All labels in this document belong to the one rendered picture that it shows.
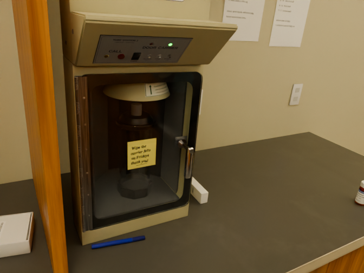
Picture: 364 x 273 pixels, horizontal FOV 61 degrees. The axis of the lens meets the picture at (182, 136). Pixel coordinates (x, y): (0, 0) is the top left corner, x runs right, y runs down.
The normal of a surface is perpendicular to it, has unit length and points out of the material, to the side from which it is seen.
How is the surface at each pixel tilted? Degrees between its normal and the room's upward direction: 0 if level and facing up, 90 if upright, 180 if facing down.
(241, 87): 90
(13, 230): 0
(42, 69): 90
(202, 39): 135
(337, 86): 90
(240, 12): 90
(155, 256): 0
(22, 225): 0
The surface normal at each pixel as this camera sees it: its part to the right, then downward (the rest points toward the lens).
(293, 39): 0.48, 0.37
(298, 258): 0.08, -0.92
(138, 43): 0.29, 0.91
